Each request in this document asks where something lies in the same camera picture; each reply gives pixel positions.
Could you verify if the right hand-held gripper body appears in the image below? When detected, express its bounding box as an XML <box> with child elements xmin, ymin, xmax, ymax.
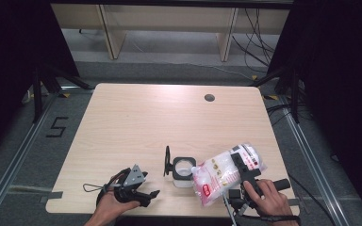
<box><xmin>222</xmin><ymin>174</ymin><xmax>292</xmax><ymax>226</ymax></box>

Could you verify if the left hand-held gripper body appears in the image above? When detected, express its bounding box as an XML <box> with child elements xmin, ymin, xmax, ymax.
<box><xmin>112</xmin><ymin>164</ymin><xmax>149</xmax><ymax>206</ymax></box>

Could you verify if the red and white pouch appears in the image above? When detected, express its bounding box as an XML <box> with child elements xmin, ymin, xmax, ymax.
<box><xmin>191</xmin><ymin>142</ymin><xmax>268</xmax><ymax>207</ymax></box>

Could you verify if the glass jar with black lid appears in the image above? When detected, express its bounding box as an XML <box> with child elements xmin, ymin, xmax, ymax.
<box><xmin>163</xmin><ymin>145</ymin><xmax>198</xmax><ymax>188</ymax></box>

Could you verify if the person's left hand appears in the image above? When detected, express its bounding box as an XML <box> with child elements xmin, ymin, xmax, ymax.
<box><xmin>96</xmin><ymin>189</ymin><xmax>141</xmax><ymax>220</ymax></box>

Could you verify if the person's right hand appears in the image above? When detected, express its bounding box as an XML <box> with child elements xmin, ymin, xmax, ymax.
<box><xmin>243</xmin><ymin>179</ymin><xmax>293</xmax><ymax>218</ymax></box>

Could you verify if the dark grey tape strip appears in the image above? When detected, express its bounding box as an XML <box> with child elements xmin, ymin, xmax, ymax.
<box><xmin>39</xmin><ymin>191</ymin><xmax>64</xmax><ymax>203</ymax></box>

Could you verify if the black metal stand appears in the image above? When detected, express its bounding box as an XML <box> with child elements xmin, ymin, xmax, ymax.
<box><xmin>249</xmin><ymin>65</ymin><xmax>301</xmax><ymax>124</ymax></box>
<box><xmin>32</xmin><ymin>64</ymin><xmax>92</xmax><ymax>123</ymax></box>

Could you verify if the dark curtain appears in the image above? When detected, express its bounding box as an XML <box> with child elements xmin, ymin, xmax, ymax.
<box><xmin>0</xmin><ymin>0</ymin><xmax>80</xmax><ymax>164</ymax></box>
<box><xmin>267</xmin><ymin>0</ymin><xmax>362</xmax><ymax>226</ymax></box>

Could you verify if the beige wooden desk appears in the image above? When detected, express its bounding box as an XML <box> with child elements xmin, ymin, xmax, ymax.
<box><xmin>49</xmin><ymin>3</ymin><xmax>291</xmax><ymax>62</ymax></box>

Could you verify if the black wrist strap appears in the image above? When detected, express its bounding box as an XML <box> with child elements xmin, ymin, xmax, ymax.
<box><xmin>241</xmin><ymin>213</ymin><xmax>302</xmax><ymax>226</ymax></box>
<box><xmin>96</xmin><ymin>168</ymin><xmax>131</xmax><ymax>205</ymax></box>

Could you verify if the grey wire loop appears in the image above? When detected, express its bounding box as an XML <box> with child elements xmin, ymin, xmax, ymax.
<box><xmin>82</xmin><ymin>183</ymin><xmax>107</xmax><ymax>193</ymax></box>

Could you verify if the metal floor rail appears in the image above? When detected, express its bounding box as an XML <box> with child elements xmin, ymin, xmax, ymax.
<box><xmin>0</xmin><ymin>86</ymin><xmax>93</xmax><ymax>226</ymax></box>
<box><xmin>279</xmin><ymin>93</ymin><xmax>350</xmax><ymax>226</ymax></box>

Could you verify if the black floor cable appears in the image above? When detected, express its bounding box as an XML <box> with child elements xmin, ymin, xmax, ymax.
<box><xmin>265</xmin><ymin>103</ymin><xmax>300</xmax><ymax>126</ymax></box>
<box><xmin>288</xmin><ymin>173</ymin><xmax>337</xmax><ymax>226</ymax></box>

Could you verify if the white floor cable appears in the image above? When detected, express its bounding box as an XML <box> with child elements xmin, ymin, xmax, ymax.
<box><xmin>131</xmin><ymin>40</ymin><xmax>254</xmax><ymax>79</ymax></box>

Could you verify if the bundle of black cables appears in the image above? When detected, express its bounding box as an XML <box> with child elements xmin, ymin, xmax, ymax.
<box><xmin>232</xmin><ymin>8</ymin><xmax>281</xmax><ymax>74</ymax></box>

